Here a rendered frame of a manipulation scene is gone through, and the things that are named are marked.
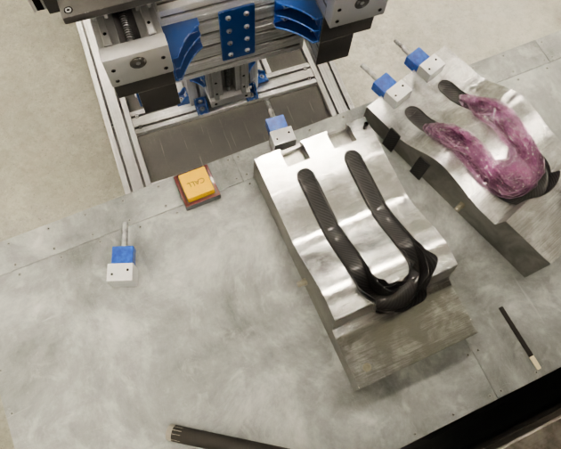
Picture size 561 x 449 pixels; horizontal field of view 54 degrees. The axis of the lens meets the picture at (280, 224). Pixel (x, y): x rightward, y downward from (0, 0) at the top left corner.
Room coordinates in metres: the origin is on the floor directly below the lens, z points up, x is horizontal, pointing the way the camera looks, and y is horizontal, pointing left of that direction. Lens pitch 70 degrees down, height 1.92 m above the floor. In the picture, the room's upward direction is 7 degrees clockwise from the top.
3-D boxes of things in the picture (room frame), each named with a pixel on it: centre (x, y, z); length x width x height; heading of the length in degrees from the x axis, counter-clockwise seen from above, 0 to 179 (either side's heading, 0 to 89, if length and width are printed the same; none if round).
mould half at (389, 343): (0.35, -0.17, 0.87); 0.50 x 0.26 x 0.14; 31
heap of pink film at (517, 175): (0.60, -0.42, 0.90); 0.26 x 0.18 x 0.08; 48
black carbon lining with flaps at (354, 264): (0.37, -0.17, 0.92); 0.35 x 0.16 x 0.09; 31
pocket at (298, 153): (0.52, -0.01, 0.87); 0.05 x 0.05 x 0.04; 31
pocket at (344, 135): (0.58, -0.10, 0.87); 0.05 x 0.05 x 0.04; 31
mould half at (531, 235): (0.61, -0.43, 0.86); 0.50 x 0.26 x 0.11; 48
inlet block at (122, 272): (0.28, 0.31, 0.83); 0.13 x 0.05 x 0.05; 9
